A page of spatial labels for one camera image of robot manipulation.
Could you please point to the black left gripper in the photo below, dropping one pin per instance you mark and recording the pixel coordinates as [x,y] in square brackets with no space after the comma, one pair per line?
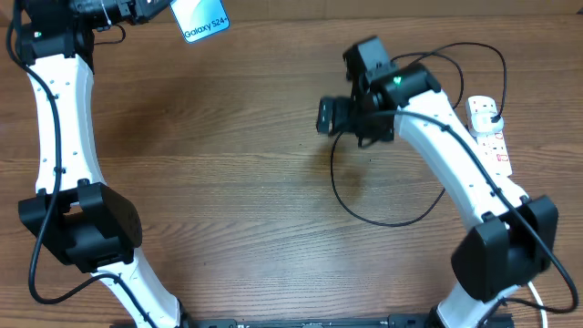
[148,9]

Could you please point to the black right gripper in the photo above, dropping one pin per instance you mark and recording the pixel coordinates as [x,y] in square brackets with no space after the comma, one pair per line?
[341,111]

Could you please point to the smartphone with blue screen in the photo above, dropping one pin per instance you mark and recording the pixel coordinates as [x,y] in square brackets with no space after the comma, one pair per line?
[199,19]

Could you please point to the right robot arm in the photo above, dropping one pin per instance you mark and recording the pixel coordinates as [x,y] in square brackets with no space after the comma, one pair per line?
[509,236]

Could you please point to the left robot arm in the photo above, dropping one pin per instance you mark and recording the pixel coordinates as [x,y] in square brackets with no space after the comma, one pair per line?
[74,214]

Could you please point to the white power strip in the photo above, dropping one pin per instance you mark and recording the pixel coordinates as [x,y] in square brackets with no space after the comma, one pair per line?
[494,146]

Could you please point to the white USB wall charger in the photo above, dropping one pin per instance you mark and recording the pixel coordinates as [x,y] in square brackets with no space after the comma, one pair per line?
[484,124]

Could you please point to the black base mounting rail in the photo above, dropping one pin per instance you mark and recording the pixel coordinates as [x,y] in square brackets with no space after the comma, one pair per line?
[309,322]

